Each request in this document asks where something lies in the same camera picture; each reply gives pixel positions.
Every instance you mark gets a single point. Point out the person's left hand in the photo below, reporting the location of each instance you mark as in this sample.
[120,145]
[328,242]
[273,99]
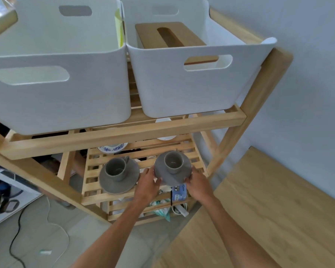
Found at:
[146,188]

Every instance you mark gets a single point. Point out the person's right hand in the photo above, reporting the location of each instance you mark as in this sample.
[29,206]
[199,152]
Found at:
[199,188]

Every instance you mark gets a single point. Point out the person's right thumb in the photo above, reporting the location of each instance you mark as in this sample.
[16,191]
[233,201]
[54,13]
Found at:
[187,181]

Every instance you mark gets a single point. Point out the person's left thumb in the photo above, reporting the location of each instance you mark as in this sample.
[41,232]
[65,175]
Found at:
[151,173]

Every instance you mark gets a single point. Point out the grey ceramic saucer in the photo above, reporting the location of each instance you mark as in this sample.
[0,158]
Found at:
[170,179]
[120,185]

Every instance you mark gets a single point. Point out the person's right forearm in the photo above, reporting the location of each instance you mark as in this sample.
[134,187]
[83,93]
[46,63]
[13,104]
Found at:
[234,237]

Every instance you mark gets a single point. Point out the person's left forearm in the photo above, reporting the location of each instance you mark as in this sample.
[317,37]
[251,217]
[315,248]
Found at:
[111,234]

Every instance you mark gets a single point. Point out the blue cardboard box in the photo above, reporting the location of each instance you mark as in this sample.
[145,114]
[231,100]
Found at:
[179,193]

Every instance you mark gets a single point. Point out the grey ceramic cup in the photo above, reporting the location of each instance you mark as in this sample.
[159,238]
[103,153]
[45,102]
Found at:
[116,168]
[174,163]

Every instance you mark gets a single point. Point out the white mug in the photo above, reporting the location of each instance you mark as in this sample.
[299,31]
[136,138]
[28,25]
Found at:
[180,209]

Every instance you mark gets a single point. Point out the white bowl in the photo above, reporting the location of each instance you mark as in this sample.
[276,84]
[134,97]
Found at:
[164,136]

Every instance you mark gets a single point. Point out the green and white packet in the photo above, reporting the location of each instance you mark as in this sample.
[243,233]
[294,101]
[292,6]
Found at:
[163,212]

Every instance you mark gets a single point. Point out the blue patterned white plate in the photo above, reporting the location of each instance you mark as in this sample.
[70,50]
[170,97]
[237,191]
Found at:
[111,148]

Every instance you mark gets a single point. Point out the wooden slatted shelf rack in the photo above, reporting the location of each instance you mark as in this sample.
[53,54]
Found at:
[120,136]

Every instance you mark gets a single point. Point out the small white and green item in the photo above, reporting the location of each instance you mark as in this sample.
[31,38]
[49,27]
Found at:
[45,252]

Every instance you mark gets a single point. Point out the wooden tissue box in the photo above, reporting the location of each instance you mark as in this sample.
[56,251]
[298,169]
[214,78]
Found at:
[181,32]

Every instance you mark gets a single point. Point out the yellow paper sheet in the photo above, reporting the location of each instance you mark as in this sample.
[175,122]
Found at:
[118,27]

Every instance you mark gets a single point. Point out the large white storage bin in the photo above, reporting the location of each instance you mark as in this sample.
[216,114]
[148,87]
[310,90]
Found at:
[58,47]

